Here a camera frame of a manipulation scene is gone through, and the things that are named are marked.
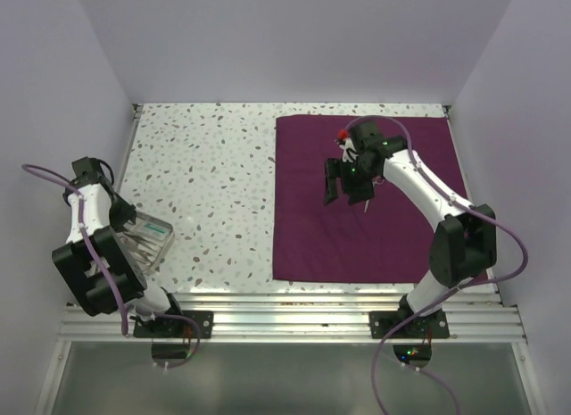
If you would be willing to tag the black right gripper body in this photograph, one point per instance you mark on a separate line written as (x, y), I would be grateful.
(357, 180)

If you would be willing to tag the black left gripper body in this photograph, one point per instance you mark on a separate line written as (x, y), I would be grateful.
(119, 212)

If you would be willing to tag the small green-white packet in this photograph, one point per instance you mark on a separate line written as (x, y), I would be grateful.
(155, 231)

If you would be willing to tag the silver forceps scissors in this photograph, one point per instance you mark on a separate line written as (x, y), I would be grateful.
(142, 250)

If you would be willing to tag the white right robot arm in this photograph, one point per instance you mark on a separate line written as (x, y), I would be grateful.
(464, 243)

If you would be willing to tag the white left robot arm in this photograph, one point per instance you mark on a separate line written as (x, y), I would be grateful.
(109, 253)

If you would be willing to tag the purple surgical drape cloth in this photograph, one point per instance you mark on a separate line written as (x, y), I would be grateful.
(339, 243)

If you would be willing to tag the stainless steel tray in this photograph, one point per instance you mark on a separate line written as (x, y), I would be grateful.
(148, 240)

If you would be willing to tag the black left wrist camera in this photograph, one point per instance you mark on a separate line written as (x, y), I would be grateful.
(90, 171)

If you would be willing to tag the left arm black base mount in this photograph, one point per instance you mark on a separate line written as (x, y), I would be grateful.
(195, 324)

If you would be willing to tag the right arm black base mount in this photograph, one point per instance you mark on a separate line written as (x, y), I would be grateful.
(434, 325)

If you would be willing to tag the aluminium table edge rail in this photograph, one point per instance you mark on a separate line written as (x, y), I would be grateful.
(472, 317)

